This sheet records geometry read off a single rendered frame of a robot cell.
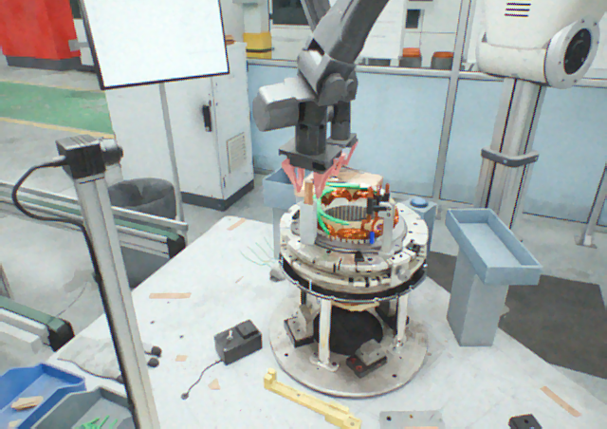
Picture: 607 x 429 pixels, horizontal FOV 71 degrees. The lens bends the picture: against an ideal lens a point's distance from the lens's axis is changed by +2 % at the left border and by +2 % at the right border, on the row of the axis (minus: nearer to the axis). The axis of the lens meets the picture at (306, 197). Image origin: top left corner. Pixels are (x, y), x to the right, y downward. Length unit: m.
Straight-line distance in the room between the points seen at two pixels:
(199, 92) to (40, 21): 1.81
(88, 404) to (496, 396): 0.84
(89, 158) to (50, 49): 3.94
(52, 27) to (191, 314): 3.54
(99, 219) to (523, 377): 0.93
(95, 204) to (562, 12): 0.93
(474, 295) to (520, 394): 0.22
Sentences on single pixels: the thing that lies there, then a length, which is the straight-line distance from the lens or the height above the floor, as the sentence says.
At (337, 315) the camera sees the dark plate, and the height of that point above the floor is 0.78.
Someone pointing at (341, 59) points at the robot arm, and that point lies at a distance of 0.66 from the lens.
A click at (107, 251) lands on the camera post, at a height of 1.25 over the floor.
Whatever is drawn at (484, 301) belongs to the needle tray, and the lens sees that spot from 1.08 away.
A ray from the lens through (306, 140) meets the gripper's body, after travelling 0.74.
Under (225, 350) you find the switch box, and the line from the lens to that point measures 1.03.
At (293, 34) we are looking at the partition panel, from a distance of 3.35.
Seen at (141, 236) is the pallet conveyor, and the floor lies 0.73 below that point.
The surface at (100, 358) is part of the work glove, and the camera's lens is 1.14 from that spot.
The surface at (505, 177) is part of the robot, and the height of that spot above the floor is 1.12.
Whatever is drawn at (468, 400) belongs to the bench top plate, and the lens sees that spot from 1.05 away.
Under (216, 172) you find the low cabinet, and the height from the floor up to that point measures 0.34.
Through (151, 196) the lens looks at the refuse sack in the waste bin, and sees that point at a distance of 2.69.
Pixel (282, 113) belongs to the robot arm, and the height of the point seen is 1.38.
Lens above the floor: 1.56
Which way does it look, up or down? 26 degrees down
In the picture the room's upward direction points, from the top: straight up
